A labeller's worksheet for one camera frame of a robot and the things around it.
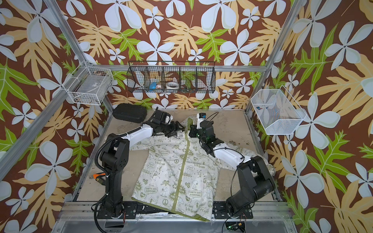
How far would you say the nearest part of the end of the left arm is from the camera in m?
0.77

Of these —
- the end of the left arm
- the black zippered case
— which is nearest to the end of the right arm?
the end of the left arm

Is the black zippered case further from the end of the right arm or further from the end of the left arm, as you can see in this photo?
the end of the right arm

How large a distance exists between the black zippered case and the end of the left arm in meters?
0.34

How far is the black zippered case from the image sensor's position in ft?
3.68
